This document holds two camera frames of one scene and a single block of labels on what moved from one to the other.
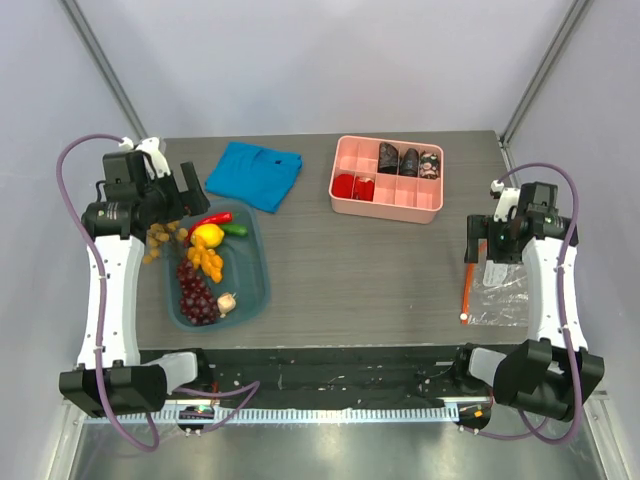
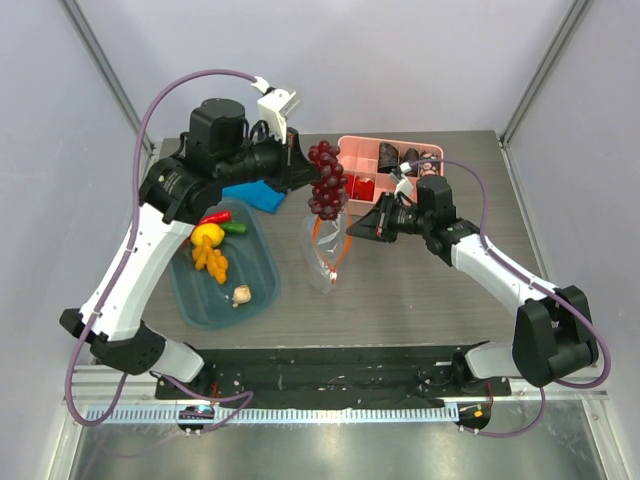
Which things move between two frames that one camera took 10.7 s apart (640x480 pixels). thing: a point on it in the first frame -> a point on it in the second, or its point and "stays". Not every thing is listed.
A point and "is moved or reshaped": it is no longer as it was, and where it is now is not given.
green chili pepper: (235, 229) stays
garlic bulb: (226, 303) -> (242, 294)
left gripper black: (179, 208) -> (294, 169)
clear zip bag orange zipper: (496, 293) -> (327, 244)
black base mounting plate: (332, 375) stays
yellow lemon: (211, 234) stays
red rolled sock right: (364, 189) stays
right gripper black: (476, 239) -> (383, 217)
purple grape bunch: (199, 302) -> (330, 193)
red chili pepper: (212, 219) stays
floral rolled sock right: (429, 165) stays
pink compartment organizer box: (387, 180) stays
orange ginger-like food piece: (205, 258) is moved or reshaped
